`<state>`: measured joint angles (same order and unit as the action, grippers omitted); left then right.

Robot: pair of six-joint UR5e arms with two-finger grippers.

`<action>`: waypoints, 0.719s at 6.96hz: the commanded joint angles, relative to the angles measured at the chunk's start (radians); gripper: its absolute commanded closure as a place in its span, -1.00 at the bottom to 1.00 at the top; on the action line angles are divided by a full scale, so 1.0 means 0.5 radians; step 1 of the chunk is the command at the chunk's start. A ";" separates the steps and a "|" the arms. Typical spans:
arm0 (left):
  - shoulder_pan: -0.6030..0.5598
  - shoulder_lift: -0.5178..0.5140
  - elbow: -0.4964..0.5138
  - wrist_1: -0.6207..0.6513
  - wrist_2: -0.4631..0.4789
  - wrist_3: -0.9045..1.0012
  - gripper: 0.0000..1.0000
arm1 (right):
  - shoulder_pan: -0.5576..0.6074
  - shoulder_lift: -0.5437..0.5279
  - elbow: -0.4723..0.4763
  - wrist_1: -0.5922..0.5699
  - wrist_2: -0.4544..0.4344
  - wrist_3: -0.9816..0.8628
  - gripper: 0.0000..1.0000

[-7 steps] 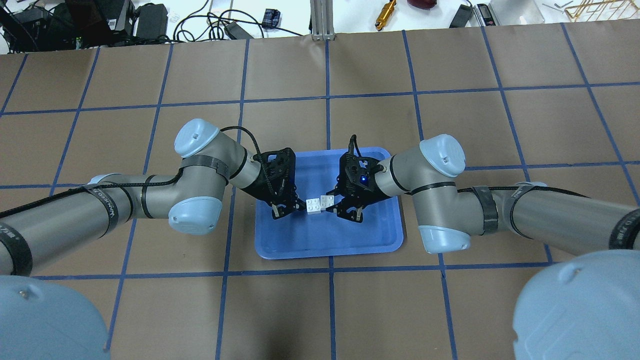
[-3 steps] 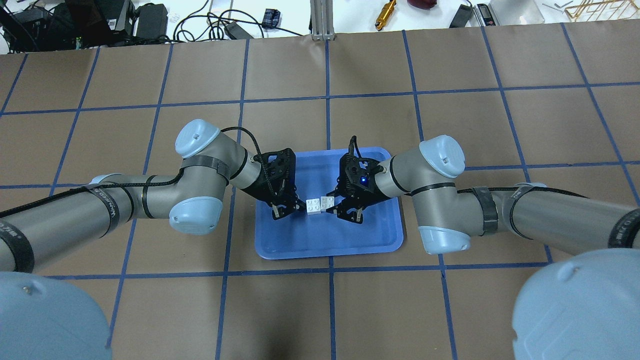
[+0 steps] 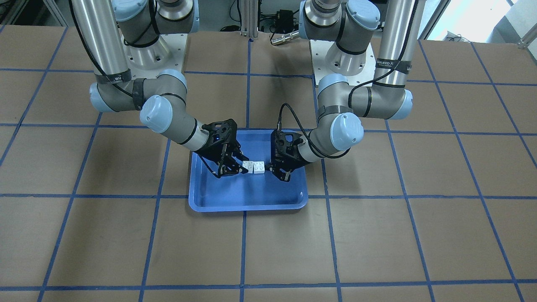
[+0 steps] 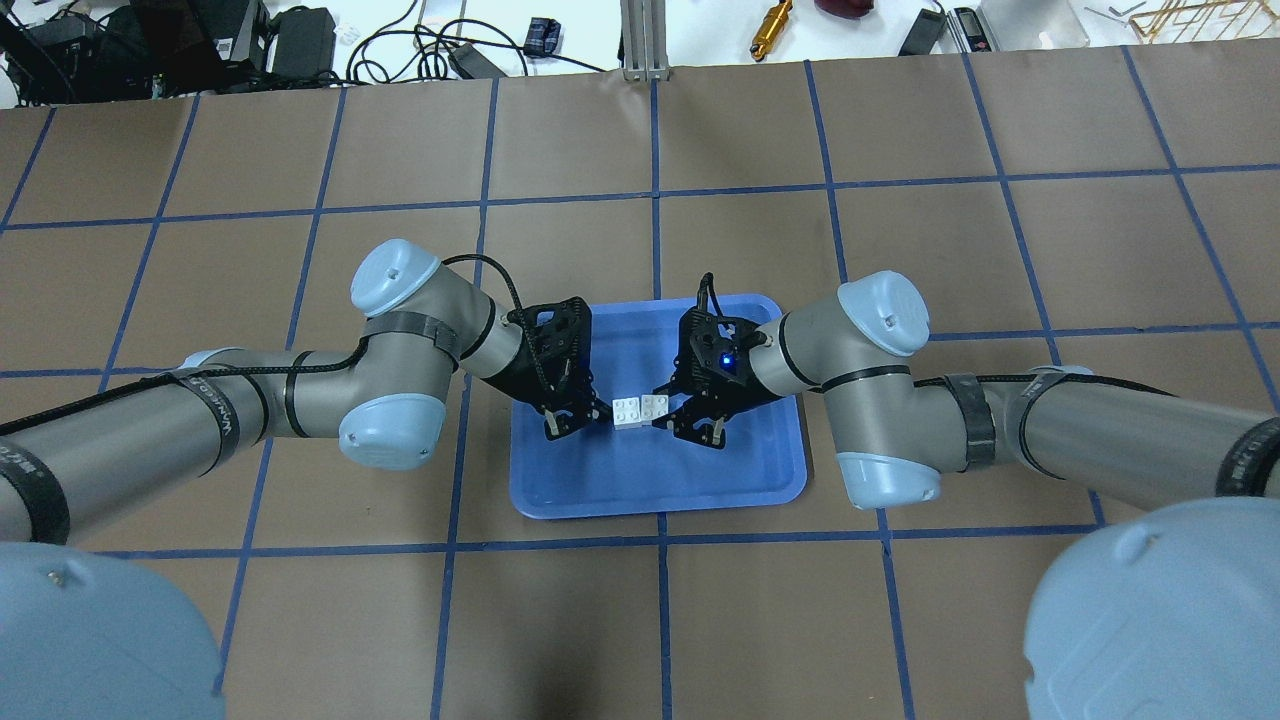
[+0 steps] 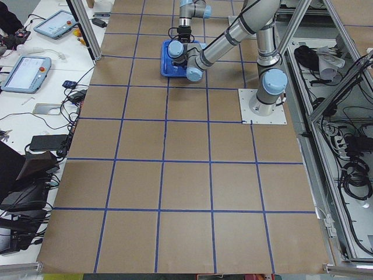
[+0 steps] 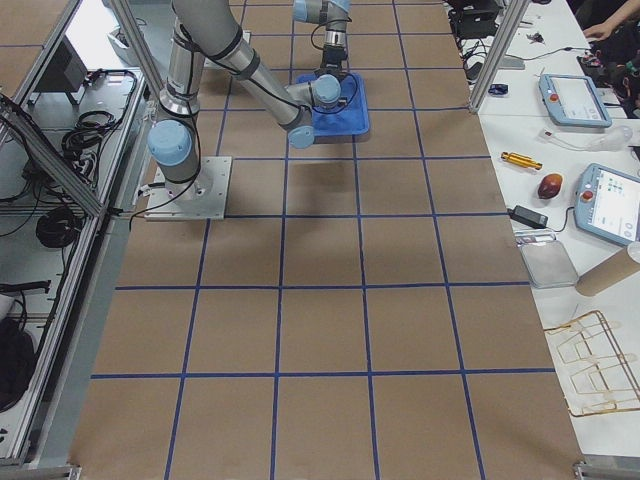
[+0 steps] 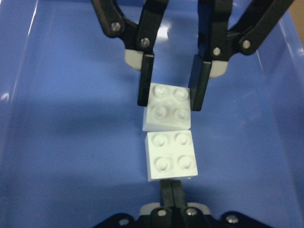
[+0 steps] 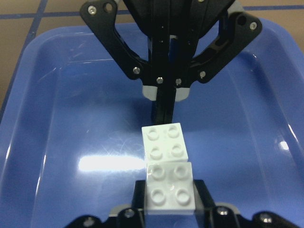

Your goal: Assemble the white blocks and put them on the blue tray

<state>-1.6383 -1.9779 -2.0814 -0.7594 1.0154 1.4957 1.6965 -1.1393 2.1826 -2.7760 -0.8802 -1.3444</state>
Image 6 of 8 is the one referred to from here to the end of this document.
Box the aluminium frame post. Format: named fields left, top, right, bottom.
left=469, top=0, right=529, bottom=113

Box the teach pendant near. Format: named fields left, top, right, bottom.
left=574, top=163, right=639, bottom=246

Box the black power adapter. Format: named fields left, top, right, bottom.
left=507, top=205, right=548, bottom=229

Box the metal tin box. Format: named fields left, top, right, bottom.
left=514, top=229, right=578, bottom=289

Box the cardboard tube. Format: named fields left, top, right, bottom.
left=575, top=241, right=639, bottom=296

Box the teach pendant far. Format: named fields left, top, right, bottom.
left=538, top=74, right=612, bottom=128

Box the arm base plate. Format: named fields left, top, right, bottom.
left=144, top=156, right=232, bottom=221

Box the gold cylindrical tool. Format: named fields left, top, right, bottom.
left=500, top=152, right=543, bottom=171

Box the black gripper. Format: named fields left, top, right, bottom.
left=314, top=44, right=348, bottom=78

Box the small blue black device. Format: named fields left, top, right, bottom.
left=488, top=83, right=509, bottom=97

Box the blue plastic tray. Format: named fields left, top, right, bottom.
left=294, top=73, right=370, bottom=141

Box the teach pendant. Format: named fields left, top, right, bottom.
left=538, top=74, right=612, bottom=128
left=574, top=163, right=639, bottom=246

